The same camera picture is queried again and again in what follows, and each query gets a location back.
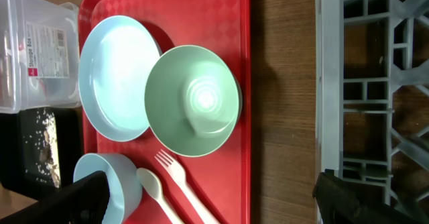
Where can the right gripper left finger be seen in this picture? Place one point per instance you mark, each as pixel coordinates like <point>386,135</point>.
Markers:
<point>84,201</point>

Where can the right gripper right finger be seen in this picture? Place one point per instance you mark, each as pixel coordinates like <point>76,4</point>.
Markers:
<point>348,204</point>

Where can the light blue bowl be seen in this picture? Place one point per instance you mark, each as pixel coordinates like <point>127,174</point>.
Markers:
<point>124,186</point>

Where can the white plastic spoon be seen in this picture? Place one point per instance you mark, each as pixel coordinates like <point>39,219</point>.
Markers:
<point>153,187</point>

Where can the rice food leftovers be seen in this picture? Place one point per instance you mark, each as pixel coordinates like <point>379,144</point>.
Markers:
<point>40,146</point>

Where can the white plastic fork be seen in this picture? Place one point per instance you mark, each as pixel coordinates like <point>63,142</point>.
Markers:
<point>178,175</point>

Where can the mint green bowl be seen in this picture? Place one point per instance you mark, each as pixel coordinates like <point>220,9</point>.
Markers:
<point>193,101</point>

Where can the grey dishwasher rack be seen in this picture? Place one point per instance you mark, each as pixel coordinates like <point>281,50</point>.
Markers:
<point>372,106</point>

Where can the black tray bin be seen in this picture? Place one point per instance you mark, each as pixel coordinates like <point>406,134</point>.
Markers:
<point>70,150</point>

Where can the light blue plate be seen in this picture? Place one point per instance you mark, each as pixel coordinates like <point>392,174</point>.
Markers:
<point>115,62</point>

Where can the clear plastic bin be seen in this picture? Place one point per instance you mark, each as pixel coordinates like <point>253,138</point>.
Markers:
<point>39,55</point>

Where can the red plastic tray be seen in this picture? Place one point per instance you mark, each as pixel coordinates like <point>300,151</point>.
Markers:
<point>222,179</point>

